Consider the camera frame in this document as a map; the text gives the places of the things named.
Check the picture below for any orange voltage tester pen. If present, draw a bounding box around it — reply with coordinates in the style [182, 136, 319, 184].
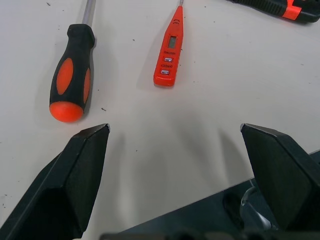
[152, 0, 185, 88]

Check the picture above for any black tool case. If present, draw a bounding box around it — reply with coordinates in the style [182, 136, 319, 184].
[226, 0, 320, 25]

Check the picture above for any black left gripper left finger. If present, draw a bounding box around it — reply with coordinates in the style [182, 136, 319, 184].
[0, 123, 111, 240]

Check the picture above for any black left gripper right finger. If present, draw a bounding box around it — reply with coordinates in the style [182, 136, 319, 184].
[239, 122, 320, 231]

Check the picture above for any large black orange screwdriver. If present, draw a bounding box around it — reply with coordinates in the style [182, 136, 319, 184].
[48, 0, 96, 123]

